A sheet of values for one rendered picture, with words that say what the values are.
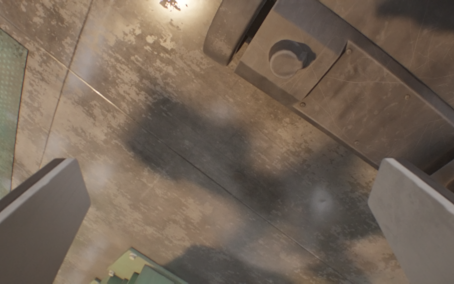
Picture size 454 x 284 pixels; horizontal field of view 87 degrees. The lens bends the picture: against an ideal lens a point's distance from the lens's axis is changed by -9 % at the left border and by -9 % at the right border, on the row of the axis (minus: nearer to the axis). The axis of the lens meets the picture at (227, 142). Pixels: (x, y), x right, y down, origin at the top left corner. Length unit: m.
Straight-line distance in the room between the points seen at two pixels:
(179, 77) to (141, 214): 0.61
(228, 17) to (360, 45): 0.18
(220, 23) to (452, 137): 0.38
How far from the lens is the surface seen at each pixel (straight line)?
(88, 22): 0.76
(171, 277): 1.39
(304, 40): 0.36
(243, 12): 0.38
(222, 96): 0.65
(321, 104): 0.42
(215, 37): 0.40
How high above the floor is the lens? 0.57
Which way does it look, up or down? 53 degrees down
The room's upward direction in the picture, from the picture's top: 156 degrees counter-clockwise
